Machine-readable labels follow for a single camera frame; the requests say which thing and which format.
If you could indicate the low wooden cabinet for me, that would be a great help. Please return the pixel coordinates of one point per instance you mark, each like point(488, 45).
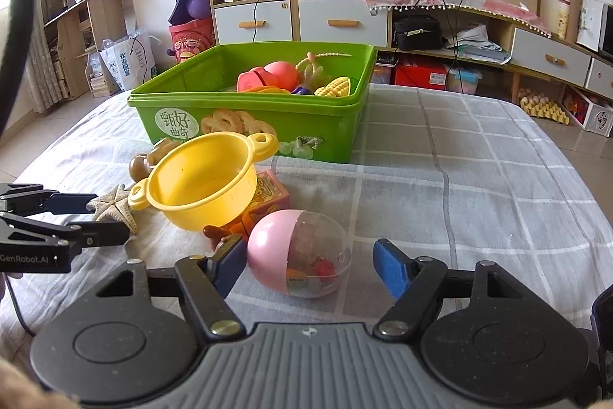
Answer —
point(550, 57)

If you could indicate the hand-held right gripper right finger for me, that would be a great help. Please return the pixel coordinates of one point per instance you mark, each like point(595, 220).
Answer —
point(390, 267)

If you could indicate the pink fringed cloth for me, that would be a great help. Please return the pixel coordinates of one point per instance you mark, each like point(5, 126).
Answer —
point(479, 6)

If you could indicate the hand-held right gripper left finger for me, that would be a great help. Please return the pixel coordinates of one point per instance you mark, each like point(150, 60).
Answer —
point(230, 267)

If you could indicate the yellow toy pot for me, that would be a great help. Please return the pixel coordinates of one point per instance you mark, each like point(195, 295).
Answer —
point(201, 203)

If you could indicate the white shopping bag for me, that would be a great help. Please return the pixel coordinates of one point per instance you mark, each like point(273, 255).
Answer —
point(127, 61)

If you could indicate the small orange toy box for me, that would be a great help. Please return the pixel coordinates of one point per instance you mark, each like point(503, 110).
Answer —
point(268, 198)

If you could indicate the pink plastic toy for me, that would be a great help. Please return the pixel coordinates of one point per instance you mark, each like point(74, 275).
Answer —
point(282, 73)

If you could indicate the red cardboard box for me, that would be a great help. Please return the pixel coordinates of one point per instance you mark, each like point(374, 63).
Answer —
point(419, 77)

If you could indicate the red and white cup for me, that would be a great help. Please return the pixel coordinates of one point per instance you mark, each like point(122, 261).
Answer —
point(563, 11)

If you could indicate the pink and clear capsule ball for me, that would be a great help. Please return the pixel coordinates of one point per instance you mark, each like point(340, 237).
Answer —
point(273, 246)

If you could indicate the black bag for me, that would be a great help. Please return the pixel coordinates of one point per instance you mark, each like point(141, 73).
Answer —
point(416, 33)

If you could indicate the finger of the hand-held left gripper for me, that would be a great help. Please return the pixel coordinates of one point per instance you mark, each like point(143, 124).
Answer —
point(67, 202)
point(100, 234)

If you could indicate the white appliance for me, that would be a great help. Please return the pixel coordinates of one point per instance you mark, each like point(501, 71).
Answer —
point(596, 16)

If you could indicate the red printed bucket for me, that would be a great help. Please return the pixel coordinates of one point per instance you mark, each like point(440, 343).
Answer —
point(191, 40)

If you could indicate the clear storage bin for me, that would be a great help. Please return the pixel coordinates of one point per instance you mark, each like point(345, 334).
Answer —
point(463, 81)

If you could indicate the beige starfish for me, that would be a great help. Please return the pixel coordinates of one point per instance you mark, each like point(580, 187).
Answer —
point(112, 200)

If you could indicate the small brown toy piece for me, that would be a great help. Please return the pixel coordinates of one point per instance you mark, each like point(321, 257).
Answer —
point(215, 234)

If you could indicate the yellow toy corn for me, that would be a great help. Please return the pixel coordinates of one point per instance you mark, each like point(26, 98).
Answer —
point(335, 88)

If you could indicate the grey checked tablecloth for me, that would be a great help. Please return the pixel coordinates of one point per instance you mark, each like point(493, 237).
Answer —
point(455, 198)

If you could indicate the beige curtain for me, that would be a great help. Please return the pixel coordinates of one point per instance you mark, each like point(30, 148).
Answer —
point(45, 45)

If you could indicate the translucent yellowish plastic toy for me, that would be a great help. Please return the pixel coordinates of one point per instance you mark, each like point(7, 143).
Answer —
point(313, 71)

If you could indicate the white cabinet drawer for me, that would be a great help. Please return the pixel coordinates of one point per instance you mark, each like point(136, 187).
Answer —
point(342, 23)
point(254, 23)

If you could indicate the yellow egg tray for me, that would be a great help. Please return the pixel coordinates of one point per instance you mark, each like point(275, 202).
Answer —
point(543, 107)

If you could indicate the green plastic storage box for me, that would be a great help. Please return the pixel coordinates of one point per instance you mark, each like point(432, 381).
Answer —
point(335, 126)

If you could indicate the white printed box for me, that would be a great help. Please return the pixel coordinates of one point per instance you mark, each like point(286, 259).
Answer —
point(594, 114)

